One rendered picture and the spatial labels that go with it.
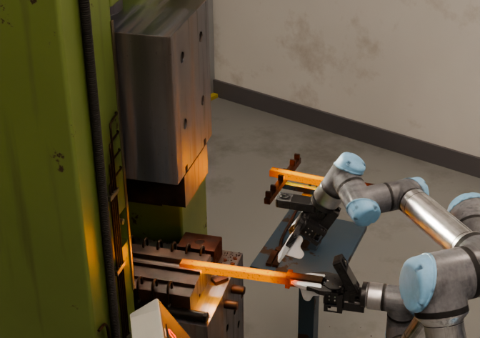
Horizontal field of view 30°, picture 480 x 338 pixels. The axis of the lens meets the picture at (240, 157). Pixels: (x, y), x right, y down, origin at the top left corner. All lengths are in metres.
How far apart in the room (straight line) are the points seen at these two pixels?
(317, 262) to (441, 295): 1.20
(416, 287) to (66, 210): 0.81
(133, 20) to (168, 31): 0.12
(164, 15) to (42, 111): 0.45
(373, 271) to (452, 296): 2.44
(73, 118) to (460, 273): 0.89
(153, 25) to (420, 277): 0.87
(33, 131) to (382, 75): 3.54
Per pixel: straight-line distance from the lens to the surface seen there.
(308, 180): 3.03
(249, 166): 5.25
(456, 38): 5.04
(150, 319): 2.12
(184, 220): 2.86
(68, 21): 1.93
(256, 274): 2.56
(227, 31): 5.93
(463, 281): 1.96
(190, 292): 2.55
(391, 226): 4.72
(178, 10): 2.30
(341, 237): 3.22
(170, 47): 2.13
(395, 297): 2.50
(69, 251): 2.17
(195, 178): 2.42
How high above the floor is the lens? 2.49
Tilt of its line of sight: 28 degrees down
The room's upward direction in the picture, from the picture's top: 1 degrees counter-clockwise
